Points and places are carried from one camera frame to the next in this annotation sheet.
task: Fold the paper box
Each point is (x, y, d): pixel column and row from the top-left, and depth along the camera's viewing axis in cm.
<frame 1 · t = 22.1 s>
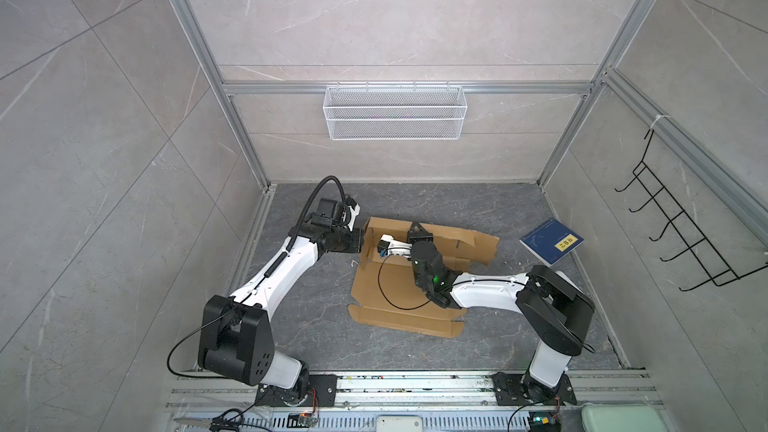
left hand: (363, 234, 85), fingers closed
right hand: (421, 217, 85), fingers closed
blue book: (551, 241, 103), point 2 cm above the table

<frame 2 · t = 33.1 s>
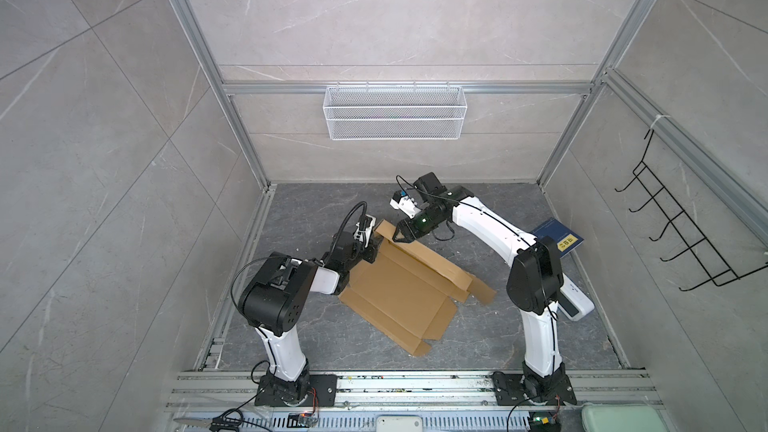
left hand: (376, 227, 95), fingers open
right hand: (400, 234, 89), fingers open
white handheld device: (574, 302, 83), point 7 cm above the table
the other named things where they were.

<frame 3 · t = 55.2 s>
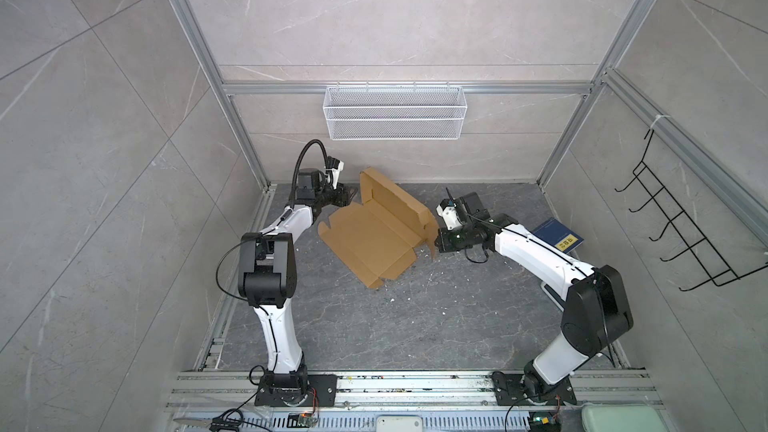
left hand: (349, 180, 98), fingers open
right hand: (436, 239, 88), fingers closed
brown cardboard box blank: (377, 239, 106), on the table
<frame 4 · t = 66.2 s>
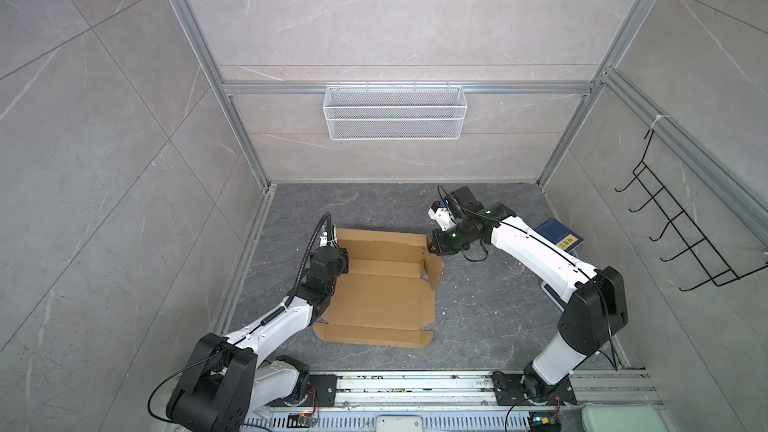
left hand: (334, 238, 87), fingers closed
right hand: (430, 246, 83), fingers closed
brown cardboard box blank: (386, 297, 94), on the table
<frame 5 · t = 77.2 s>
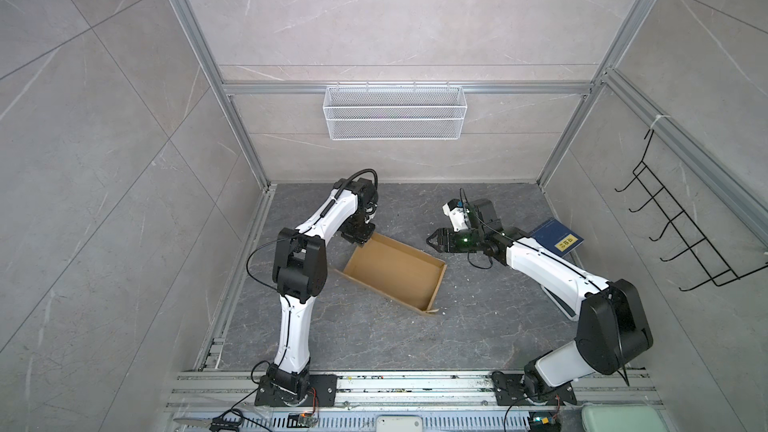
left hand: (358, 235, 94), fingers open
right hand: (434, 238, 86), fingers open
brown cardboard box blank: (406, 274, 96), on the table
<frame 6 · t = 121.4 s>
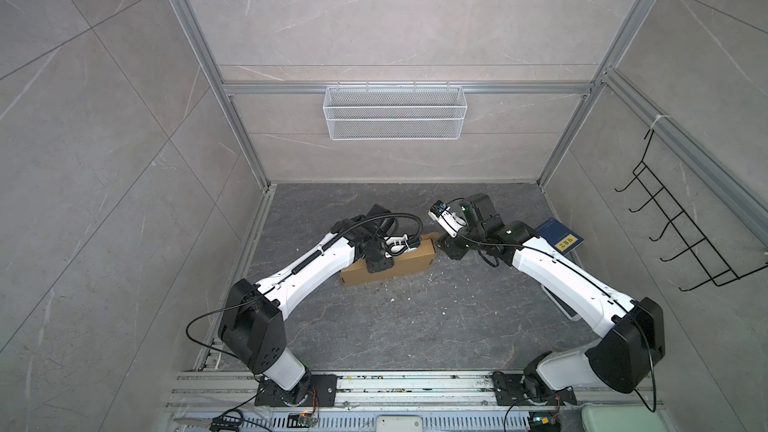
left hand: (384, 245, 84), fingers open
right hand: (444, 232, 82), fingers open
